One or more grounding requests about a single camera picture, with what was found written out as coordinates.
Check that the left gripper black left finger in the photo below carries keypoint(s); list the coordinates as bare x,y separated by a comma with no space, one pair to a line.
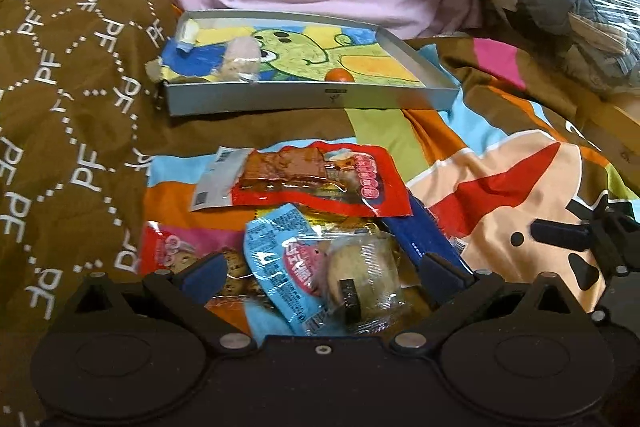
183,297

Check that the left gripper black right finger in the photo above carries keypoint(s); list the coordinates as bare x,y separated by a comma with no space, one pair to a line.
456,297

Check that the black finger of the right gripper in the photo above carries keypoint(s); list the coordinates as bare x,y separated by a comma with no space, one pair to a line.
607,244

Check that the pale rice cracker bar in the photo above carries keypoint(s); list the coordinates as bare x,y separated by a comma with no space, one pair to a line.
240,61

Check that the small orange round snack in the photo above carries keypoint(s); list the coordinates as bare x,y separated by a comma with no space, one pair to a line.
339,75

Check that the red cookie snack packet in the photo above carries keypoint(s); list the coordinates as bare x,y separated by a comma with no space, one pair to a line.
174,248

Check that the blue pastry snack packet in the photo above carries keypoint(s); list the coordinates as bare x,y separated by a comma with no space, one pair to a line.
325,279

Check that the colourful cartoon blanket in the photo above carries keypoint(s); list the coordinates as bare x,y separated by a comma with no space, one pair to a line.
504,154

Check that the gold yellow snack packet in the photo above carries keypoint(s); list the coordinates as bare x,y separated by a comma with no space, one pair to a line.
340,222

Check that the red dried meat snack packet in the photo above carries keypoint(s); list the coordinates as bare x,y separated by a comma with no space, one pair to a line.
345,179

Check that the brown PF patterned duvet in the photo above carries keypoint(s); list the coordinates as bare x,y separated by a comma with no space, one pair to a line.
80,125

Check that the grey tray with cartoon drawing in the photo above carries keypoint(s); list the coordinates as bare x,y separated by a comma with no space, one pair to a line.
297,51

